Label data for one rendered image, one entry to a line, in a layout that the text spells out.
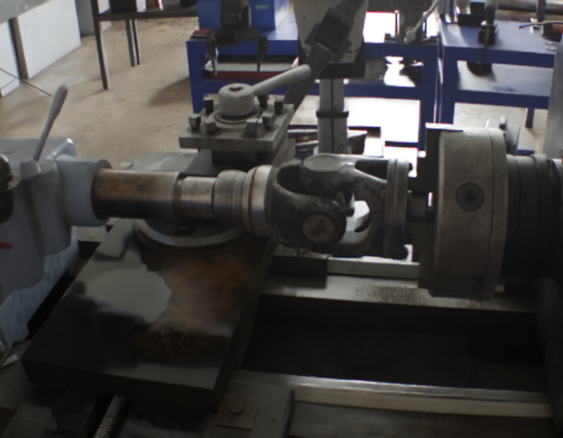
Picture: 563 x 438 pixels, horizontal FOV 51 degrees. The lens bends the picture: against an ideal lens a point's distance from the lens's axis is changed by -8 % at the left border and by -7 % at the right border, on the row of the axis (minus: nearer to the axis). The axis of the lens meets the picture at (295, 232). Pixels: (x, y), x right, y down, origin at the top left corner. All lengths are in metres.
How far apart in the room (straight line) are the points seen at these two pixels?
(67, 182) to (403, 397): 0.62
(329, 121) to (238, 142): 1.04
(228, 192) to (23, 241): 0.33
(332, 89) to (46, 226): 1.25
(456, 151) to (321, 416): 0.43
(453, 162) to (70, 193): 0.58
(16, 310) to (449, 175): 0.76
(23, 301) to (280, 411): 0.52
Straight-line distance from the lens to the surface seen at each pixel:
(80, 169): 1.02
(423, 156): 0.90
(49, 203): 1.01
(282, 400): 0.93
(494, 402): 0.99
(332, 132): 2.10
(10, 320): 1.15
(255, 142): 1.05
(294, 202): 0.88
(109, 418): 0.96
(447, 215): 0.81
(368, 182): 0.87
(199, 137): 1.08
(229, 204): 0.93
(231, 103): 1.09
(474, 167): 0.83
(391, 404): 0.97
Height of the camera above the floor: 1.56
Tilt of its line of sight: 33 degrees down
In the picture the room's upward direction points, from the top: 2 degrees counter-clockwise
